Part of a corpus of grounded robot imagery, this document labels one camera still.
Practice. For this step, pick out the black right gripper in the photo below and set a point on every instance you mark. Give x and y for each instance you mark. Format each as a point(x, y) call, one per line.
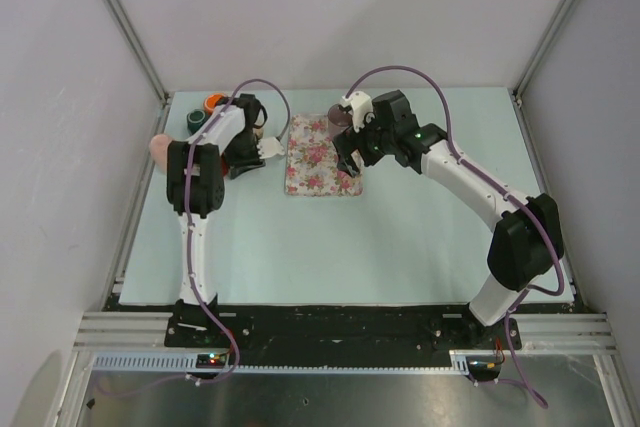
point(351, 140)

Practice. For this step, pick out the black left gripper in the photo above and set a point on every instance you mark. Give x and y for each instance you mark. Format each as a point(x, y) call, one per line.
point(238, 166)

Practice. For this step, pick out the purple mug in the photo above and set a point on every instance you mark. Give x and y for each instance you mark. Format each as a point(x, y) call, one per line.
point(338, 120)

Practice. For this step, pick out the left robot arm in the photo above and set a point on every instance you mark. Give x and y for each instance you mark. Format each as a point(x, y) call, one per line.
point(223, 144)

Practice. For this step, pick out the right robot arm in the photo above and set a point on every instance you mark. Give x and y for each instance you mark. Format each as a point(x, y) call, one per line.
point(526, 239)

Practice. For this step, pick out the dark green mug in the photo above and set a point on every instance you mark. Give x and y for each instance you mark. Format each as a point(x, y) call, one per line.
point(195, 120)

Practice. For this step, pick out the orange mug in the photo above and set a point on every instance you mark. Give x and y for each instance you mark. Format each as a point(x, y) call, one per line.
point(212, 101)

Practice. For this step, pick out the pink ceramic mug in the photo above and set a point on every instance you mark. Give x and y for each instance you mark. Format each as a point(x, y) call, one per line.
point(158, 148)

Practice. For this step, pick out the floral pattern tray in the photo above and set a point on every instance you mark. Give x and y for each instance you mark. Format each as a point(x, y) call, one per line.
point(311, 163)

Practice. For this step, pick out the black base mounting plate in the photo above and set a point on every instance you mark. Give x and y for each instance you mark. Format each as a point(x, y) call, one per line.
point(442, 326)

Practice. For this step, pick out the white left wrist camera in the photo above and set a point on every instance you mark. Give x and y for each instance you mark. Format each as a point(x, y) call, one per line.
point(269, 147)

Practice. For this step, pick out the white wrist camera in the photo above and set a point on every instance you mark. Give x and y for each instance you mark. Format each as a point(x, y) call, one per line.
point(269, 147)
point(359, 104)

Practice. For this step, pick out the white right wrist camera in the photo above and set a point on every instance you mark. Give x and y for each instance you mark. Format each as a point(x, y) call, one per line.
point(359, 104)

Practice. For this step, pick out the grey slotted cable duct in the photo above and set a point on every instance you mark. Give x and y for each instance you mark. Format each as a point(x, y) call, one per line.
point(209, 363)

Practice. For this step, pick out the aluminium frame rail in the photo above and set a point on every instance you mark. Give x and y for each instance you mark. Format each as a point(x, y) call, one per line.
point(541, 334)

